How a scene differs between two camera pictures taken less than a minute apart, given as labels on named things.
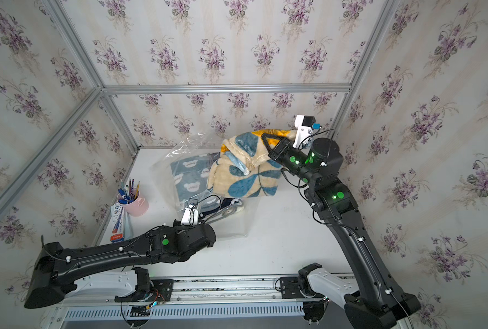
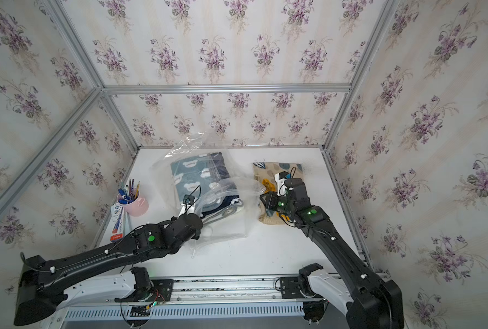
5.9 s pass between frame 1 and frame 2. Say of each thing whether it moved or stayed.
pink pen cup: stayed
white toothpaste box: stayed
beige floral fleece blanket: moved
